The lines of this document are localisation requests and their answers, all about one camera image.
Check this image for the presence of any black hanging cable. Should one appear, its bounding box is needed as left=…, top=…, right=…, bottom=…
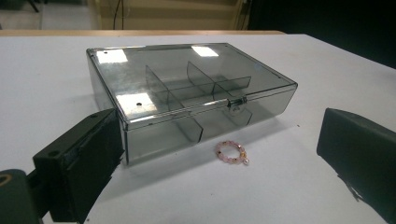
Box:
left=112, top=0, right=125, bottom=31

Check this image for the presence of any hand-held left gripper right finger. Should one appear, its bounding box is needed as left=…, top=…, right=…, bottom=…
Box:
left=317, top=107, right=396, bottom=224

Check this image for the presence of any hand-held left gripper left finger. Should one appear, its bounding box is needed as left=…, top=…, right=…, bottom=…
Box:
left=32, top=107, right=125, bottom=224

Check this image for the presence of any pink bead bracelet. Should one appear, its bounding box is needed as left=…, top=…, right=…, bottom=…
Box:
left=215, top=140, right=250, bottom=166

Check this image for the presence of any beige wooden panel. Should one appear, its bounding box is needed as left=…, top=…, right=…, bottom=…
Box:
left=98, top=0, right=245, bottom=31

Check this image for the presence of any transparent grey plastic box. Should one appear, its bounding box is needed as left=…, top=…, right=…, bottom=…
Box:
left=86, top=42, right=298, bottom=166

